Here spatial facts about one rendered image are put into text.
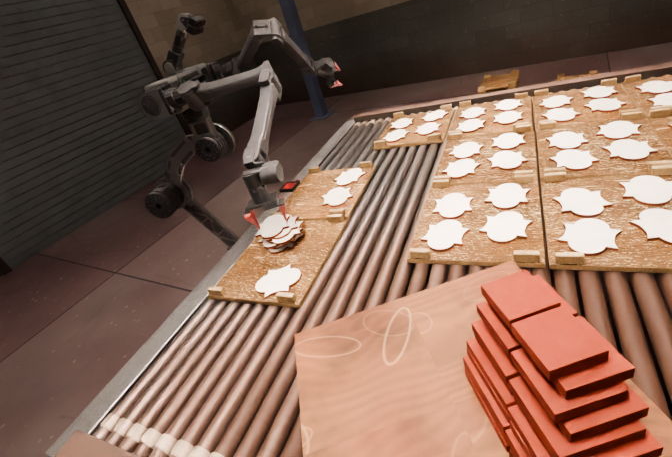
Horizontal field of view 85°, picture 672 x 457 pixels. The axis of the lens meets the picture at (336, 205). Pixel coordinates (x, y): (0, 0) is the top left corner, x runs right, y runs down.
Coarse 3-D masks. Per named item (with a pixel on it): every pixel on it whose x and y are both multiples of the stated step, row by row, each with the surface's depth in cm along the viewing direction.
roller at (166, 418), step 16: (352, 160) 183; (240, 320) 108; (224, 336) 103; (208, 352) 99; (208, 368) 96; (192, 384) 92; (176, 400) 89; (160, 416) 86; (176, 416) 87; (160, 432) 83; (144, 448) 80
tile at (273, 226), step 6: (270, 216) 138; (276, 216) 136; (282, 216) 135; (288, 216) 134; (264, 222) 135; (270, 222) 134; (276, 222) 132; (282, 222) 131; (264, 228) 131; (270, 228) 130; (276, 228) 129; (282, 228) 128; (258, 234) 129; (264, 234) 127; (270, 234) 126; (276, 234) 125
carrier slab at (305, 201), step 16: (320, 176) 173; (336, 176) 168; (368, 176) 158; (304, 192) 163; (320, 192) 158; (352, 192) 150; (288, 208) 154; (304, 208) 150; (320, 208) 146; (336, 208) 142; (352, 208) 139
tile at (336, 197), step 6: (330, 192) 153; (336, 192) 152; (342, 192) 150; (348, 192) 149; (324, 198) 150; (330, 198) 149; (336, 198) 147; (342, 198) 146; (348, 198) 146; (324, 204) 146; (330, 204) 145; (336, 204) 143; (342, 204) 143
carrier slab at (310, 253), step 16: (304, 224) 139; (320, 224) 136; (336, 224) 132; (256, 240) 139; (304, 240) 130; (320, 240) 127; (336, 240) 125; (240, 256) 133; (256, 256) 130; (272, 256) 127; (288, 256) 124; (304, 256) 121; (320, 256) 119; (240, 272) 124; (256, 272) 121; (304, 272) 114; (224, 288) 119; (240, 288) 116; (304, 288) 108; (272, 304) 107; (288, 304) 104
